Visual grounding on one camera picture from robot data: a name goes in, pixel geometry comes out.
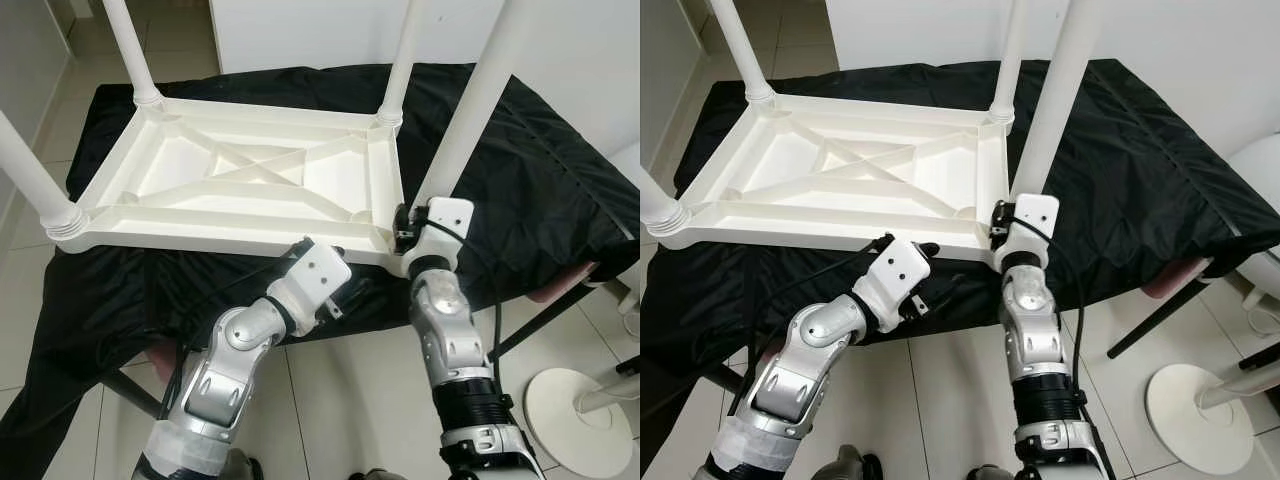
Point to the white plastic table top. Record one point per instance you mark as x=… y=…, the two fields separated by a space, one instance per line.
x=830 y=215
x=240 y=222

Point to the white plastic table leg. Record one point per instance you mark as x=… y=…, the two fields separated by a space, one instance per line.
x=658 y=205
x=130 y=50
x=30 y=180
x=400 y=60
x=1055 y=100
x=480 y=100
x=740 y=50
x=1012 y=60

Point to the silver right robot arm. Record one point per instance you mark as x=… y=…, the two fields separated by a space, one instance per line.
x=1030 y=320
x=445 y=330

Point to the black metal table leg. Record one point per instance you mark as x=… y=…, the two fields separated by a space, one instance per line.
x=1160 y=320
x=130 y=392
x=540 y=325
x=722 y=380

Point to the grey right robot foot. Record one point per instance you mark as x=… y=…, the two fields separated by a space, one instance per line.
x=375 y=474
x=988 y=473

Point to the grey robot foot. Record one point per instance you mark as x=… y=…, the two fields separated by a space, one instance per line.
x=988 y=473
x=375 y=474
x=245 y=468
x=850 y=465

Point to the grey left robot foot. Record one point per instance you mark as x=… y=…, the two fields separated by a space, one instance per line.
x=245 y=468
x=850 y=465

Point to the white round floor stand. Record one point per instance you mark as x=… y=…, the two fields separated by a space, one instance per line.
x=570 y=420
x=1190 y=415

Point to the black low rack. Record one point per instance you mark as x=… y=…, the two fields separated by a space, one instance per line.
x=1260 y=358
x=628 y=368

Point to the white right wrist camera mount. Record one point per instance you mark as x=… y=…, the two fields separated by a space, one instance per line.
x=1035 y=220
x=445 y=225

